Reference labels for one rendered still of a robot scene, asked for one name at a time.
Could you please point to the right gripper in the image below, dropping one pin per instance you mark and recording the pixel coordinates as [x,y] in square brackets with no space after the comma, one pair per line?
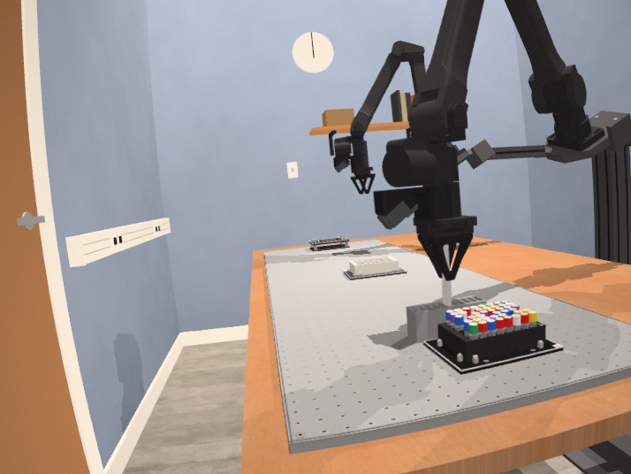
[359,175]

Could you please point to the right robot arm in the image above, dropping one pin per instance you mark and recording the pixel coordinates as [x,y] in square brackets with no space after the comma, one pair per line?
[382,82]

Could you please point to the black vial rack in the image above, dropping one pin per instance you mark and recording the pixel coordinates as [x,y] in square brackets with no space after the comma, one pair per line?
[490,346]

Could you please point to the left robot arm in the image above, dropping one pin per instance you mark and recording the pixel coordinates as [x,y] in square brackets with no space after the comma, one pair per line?
[408,162]

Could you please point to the cream grid rack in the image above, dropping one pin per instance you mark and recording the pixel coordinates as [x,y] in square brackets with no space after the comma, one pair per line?
[374,265]

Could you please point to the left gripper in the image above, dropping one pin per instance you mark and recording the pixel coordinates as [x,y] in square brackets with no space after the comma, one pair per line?
[432,239]

